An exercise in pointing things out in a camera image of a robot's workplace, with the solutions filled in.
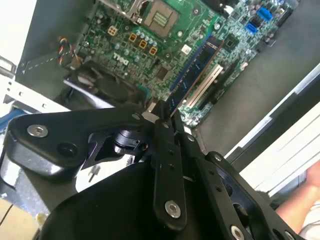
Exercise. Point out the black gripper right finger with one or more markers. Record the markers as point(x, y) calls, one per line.
point(215, 180)

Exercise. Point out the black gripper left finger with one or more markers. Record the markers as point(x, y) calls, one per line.
point(50, 150)

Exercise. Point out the dark RAM stick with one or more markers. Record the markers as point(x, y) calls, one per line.
point(197, 72)

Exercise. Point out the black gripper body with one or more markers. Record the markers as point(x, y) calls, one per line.
point(112, 212)

